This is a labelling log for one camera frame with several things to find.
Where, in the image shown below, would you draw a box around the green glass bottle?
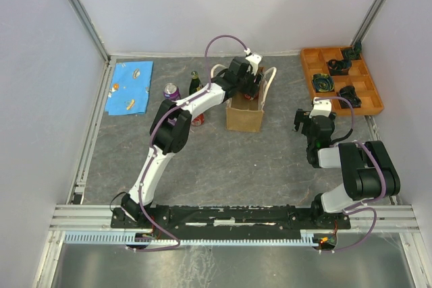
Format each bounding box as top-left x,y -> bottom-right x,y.
188,71 -> 203,95

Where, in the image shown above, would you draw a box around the red soda can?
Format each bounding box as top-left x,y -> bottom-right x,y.
191,113 -> 205,126

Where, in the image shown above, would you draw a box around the purple soda can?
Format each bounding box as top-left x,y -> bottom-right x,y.
163,83 -> 181,101

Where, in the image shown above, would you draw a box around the silver top soda can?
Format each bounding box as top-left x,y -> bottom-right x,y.
244,93 -> 259,100

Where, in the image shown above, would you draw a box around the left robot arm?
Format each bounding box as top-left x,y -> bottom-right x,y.
121,53 -> 263,227

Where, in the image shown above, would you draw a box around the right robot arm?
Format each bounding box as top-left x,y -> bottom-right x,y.
294,109 -> 401,228

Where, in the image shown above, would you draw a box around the rolled blue yellow sock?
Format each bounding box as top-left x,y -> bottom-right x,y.
312,74 -> 335,93

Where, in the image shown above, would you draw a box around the rolled black sock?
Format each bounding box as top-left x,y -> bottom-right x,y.
337,85 -> 362,108

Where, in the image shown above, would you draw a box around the orange wooden divider tray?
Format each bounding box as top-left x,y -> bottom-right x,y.
300,47 -> 384,116

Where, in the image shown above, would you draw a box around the rolled dark sock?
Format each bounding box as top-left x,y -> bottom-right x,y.
341,40 -> 362,61
327,59 -> 352,76

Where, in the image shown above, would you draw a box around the blue patterned cloth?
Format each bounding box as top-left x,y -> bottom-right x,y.
105,61 -> 153,116

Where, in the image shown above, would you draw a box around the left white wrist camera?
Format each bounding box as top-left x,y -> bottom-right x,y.
244,48 -> 263,75

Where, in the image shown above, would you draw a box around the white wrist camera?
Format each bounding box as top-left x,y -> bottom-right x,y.
244,48 -> 263,75
309,97 -> 332,118

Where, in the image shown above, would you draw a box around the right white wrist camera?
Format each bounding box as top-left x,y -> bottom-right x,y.
309,97 -> 332,118

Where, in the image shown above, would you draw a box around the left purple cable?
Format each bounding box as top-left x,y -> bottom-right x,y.
134,34 -> 252,253

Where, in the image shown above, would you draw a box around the purple cable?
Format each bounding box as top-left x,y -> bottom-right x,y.
134,34 -> 252,253
323,96 -> 388,254

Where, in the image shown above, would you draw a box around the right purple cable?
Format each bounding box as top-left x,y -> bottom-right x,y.
323,96 -> 388,254

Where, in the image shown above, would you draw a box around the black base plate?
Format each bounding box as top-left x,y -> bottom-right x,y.
110,204 -> 352,240

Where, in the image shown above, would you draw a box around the aluminium frame rail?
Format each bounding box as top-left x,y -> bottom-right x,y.
49,205 -> 419,233

